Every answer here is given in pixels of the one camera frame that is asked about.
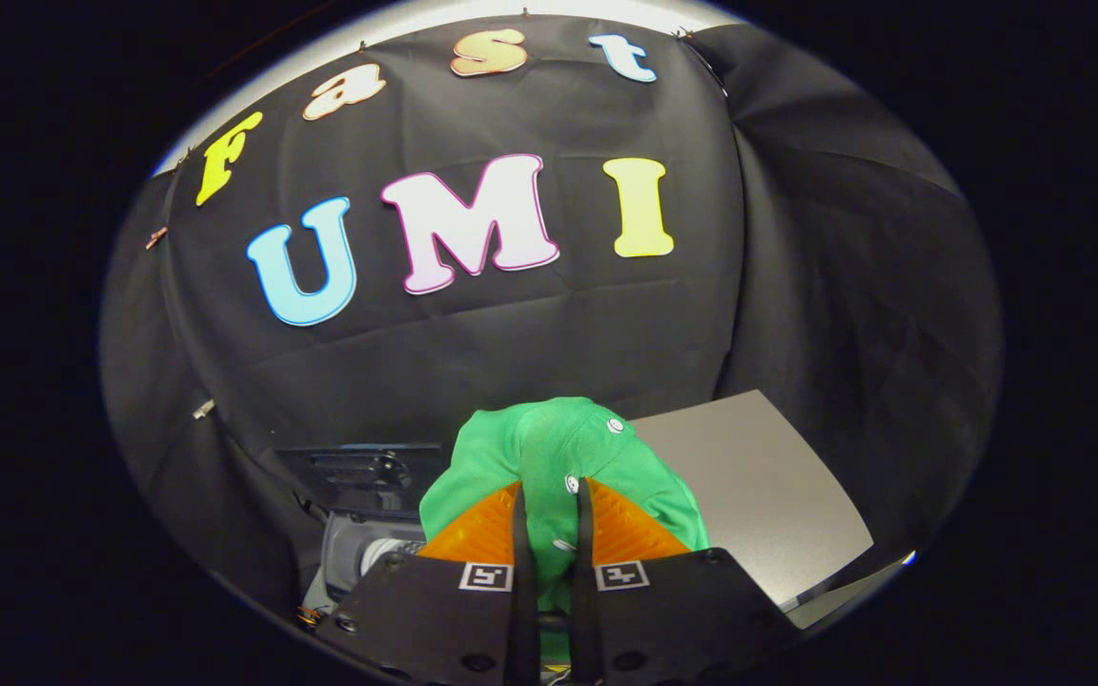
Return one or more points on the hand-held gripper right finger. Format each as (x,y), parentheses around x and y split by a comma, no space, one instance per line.
(682,610)

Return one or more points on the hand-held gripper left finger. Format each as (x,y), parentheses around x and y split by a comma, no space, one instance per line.
(435,610)

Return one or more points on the dark grey washing machine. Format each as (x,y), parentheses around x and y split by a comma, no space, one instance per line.
(358,551)

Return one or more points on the dark washing machine lid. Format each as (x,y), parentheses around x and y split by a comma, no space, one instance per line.
(358,472)

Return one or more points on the green polo shirt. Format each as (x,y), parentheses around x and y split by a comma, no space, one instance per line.
(549,448)

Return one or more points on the grey metal cabinet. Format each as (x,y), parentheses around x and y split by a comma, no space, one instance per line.
(749,476)

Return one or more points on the black backdrop cloth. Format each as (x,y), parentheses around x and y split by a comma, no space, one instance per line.
(530,343)

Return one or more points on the small silver clip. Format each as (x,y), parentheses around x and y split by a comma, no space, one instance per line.
(203,410)

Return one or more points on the small copper clip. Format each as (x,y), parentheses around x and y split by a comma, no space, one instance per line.
(156,236)

